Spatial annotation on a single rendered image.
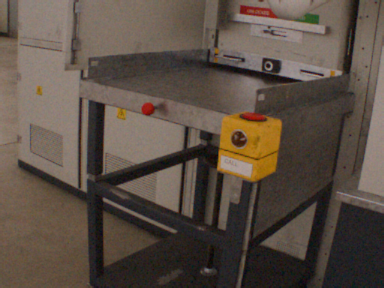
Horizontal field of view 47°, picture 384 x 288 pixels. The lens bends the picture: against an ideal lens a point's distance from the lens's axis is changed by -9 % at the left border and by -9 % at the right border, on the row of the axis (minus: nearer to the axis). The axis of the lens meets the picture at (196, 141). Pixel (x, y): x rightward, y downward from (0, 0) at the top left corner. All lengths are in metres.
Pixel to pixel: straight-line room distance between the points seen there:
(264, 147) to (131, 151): 1.49
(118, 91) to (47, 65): 1.42
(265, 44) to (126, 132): 0.85
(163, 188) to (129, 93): 0.96
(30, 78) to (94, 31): 1.23
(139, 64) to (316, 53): 0.60
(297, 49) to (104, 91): 0.70
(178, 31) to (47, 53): 1.03
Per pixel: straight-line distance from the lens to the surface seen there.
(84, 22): 1.67
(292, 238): 1.90
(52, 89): 2.68
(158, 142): 2.13
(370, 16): 1.65
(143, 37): 1.79
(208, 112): 1.12
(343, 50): 1.66
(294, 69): 1.67
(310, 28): 1.62
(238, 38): 1.79
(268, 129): 0.81
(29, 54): 2.85
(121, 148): 2.30
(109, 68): 1.46
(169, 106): 1.19
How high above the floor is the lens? 1.09
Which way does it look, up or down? 17 degrees down
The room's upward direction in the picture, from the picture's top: 5 degrees clockwise
